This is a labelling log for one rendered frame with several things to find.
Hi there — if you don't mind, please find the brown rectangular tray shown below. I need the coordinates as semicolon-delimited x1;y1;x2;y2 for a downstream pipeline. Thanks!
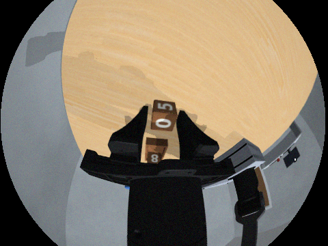
145;137;168;161

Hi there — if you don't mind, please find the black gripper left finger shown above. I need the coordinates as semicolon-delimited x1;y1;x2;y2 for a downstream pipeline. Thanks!
108;106;148;165

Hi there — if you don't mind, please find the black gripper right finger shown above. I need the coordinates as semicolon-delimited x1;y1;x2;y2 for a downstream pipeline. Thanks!
176;110;219;167

